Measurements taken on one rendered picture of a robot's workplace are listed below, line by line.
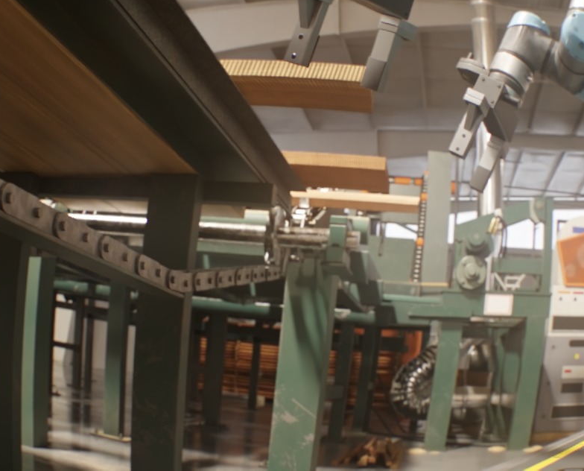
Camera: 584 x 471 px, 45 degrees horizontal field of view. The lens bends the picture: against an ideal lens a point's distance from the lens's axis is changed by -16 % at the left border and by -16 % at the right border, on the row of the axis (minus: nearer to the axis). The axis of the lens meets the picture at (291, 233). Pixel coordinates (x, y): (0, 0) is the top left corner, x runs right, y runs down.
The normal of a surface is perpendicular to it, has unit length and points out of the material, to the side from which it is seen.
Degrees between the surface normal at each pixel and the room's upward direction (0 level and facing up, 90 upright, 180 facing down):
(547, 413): 90
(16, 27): 180
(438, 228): 90
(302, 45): 97
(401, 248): 47
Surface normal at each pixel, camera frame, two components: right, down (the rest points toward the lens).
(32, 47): -0.10, 0.98
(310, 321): -0.17, -0.18
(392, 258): -0.06, -0.81
